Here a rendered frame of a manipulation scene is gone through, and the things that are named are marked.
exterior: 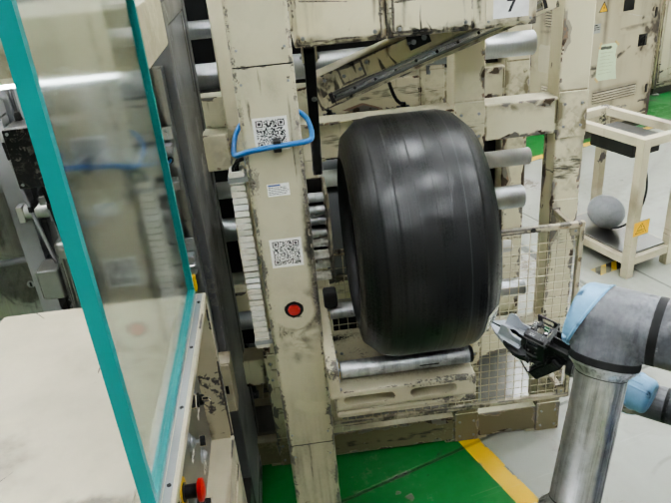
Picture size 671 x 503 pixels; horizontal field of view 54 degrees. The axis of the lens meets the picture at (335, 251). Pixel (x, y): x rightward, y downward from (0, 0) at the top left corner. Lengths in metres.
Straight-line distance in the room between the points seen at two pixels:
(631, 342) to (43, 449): 0.91
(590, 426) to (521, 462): 1.54
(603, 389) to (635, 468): 1.62
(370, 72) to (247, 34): 0.53
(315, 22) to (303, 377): 0.89
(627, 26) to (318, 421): 4.98
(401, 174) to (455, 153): 0.13
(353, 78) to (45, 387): 1.12
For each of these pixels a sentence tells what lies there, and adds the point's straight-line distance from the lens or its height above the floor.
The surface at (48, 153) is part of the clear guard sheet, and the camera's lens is 0.68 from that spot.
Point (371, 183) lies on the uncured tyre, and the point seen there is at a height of 1.41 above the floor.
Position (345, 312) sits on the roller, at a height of 0.90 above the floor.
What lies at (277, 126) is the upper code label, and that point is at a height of 1.53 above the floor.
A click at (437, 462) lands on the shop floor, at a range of 2.71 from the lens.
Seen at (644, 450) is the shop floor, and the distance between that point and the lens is 2.89.
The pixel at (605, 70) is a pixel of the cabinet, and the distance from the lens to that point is 6.16.
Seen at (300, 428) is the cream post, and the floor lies 0.68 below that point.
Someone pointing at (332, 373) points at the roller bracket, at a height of 0.94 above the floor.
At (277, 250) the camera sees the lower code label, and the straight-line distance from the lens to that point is 1.56.
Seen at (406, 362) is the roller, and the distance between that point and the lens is 1.68.
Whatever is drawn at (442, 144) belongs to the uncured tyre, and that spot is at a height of 1.46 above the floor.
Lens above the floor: 1.92
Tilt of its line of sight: 27 degrees down
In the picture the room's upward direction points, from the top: 5 degrees counter-clockwise
